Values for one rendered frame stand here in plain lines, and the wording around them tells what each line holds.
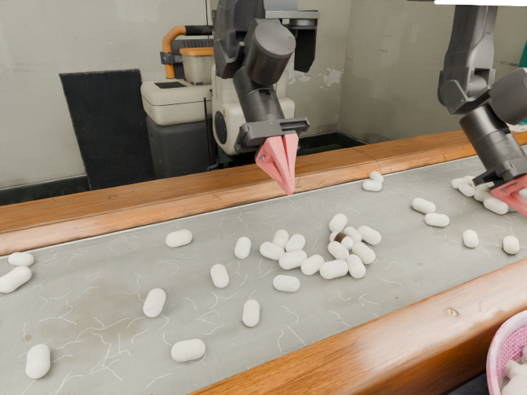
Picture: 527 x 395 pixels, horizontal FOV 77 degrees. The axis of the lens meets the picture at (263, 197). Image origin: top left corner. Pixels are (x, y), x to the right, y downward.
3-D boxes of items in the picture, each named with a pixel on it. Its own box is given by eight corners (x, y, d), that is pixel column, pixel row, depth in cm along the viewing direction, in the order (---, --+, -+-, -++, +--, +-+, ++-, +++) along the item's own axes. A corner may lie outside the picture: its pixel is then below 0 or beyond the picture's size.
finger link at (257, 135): (316, 180, 44) (293, 121, 47) (266, 189, 41) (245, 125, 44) (297, 199, 50) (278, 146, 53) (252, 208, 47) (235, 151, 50)
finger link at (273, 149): (331, 177, 45) (308, 119, 48) (284, 186, 42) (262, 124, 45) (311, 197, 51) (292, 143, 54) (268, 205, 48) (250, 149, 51)
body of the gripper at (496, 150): (554, 162, 53) (528, 124, 55) (511, 172, 49) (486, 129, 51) (515, 180, 58) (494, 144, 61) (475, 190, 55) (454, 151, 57)
